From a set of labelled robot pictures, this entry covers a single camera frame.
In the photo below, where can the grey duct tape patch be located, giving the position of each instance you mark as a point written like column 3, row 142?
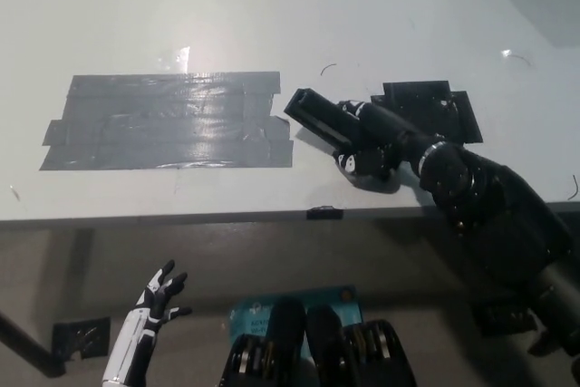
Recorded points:
column 172, row 124

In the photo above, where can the teal label plate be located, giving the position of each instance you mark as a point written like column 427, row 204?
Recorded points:
column 254, row 314

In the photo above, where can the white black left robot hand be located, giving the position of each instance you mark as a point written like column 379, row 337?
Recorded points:
column 136, row 337

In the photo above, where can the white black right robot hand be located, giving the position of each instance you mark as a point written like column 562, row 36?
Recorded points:
column 385, row 133

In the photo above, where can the black floor tape square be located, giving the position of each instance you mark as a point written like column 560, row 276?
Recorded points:
column 503, row 320
column 84, row 337

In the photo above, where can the black tape patch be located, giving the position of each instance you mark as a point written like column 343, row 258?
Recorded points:
column 421, row 97

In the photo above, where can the small black tape strip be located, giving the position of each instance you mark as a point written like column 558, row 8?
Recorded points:
column 324, row 213

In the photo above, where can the black stapler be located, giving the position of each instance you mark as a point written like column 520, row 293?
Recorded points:
column 324, row 117

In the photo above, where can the black table leg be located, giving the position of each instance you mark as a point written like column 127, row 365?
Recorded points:
column 546, row 345
column 27, row 346

